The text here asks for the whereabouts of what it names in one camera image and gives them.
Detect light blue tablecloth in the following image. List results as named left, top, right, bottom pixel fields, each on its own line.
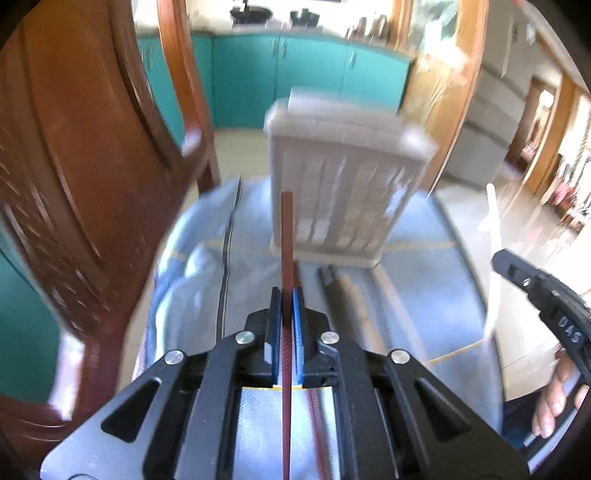
left=131, top=178, right=506, bottom=480

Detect red-brown chopstick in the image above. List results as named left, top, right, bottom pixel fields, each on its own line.
left=279, top=191, right=297, bottom=480
left=308, top=390, right=327, bottom=480

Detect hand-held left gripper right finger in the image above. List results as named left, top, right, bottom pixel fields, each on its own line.
left=293, top=286, right=532, bottom=480

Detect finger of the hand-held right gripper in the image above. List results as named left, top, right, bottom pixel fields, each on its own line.
left=491, top=248, right=591, bottom=366

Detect person's right hand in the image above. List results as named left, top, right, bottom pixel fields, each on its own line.
left=531, top=351, right=590, bottom=438

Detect wood-framed glass sliding door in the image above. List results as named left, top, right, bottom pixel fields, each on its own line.
left=401, top=0, right=490, bottom=195

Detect carved wooden chair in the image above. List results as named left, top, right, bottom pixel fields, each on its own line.
left=0, top=0, right=222, bottom=462

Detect white chopstick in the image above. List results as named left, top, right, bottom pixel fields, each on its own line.
left=484, top=182, right=503, bottom=335

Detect black wok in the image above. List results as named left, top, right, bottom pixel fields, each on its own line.
left=229, top=0, right=274, bottom=25

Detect black chopstick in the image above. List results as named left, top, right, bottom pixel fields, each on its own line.
left=320, top=264, right=370, bottom=342

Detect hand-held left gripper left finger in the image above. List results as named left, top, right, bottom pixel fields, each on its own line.
left=41, top=287, right=284, bottom=480

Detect black cooking pot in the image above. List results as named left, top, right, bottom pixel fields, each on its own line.
left=288, top=9, right=321, bottom=27

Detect teal base cabinets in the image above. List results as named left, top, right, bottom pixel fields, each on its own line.
left=136, top=30, right=416, bottom=132

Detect grey slotted utensil holder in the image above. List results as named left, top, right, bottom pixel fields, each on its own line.
left=264, top=88, right=438, bottom=269

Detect silver refrigerator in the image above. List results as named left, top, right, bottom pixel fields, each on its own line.
left=443, top=60, right=533, bottom=186

